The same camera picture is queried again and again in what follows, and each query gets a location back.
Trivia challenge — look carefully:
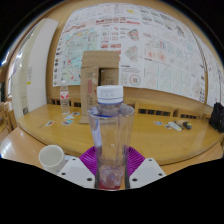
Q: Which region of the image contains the small black gadget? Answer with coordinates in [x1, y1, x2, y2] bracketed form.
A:
[182, 121, 193, 131]

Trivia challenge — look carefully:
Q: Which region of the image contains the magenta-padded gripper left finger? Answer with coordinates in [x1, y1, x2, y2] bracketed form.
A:
[57, 145, 99, 190]

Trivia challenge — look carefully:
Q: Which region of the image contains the white standing air conditioner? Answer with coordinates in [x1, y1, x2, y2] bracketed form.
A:
[9, 18, 60, 120]

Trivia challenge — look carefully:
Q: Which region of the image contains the white remote control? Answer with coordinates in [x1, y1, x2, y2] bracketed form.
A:
[167, 121, 183, 132]

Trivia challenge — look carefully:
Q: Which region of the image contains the clear white-capped water bottle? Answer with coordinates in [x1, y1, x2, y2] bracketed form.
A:
[87, 85, 136, 190]

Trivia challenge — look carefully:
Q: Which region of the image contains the brown cardboard box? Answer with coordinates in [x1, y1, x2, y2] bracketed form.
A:
[79, 50, 121, 125]

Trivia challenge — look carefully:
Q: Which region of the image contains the small red-labelled plastic bottle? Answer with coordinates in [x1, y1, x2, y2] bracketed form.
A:
[59, 79, 71, 116]

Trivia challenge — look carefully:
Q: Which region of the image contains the black bag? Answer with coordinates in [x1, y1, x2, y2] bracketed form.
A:
[208, 101, 224, 134]

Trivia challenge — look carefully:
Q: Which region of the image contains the white ceramic mug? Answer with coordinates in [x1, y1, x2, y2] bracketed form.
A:
[38, 144, 68, 175]

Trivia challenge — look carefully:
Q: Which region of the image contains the narrow printed wall poster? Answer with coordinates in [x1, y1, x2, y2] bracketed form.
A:
[193, 33, 224, 108]

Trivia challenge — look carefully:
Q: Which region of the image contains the large printed wall poster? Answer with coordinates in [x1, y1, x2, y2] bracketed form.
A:
[52, 2, 208, 103]

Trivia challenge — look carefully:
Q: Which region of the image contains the teal sticker card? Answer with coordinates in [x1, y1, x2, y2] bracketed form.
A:
[61, 118, 75, 127]

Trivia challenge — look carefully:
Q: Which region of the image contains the row of wooden chairs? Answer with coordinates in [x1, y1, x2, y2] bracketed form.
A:
[48, 94, 214, 120]

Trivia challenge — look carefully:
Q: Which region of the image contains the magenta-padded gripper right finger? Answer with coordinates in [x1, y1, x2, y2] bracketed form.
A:
[125, 146, 167, 190]

